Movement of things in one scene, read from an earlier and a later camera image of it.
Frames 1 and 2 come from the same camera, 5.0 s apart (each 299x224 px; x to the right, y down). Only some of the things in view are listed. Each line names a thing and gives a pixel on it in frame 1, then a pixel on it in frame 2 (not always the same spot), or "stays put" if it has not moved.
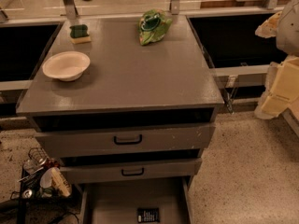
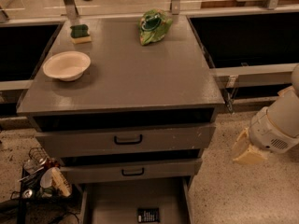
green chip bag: [153, 25] stays put
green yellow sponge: [79, 34] stays put
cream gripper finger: [271, 106] -> [251, 156]
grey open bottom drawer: [118, 202] stays put
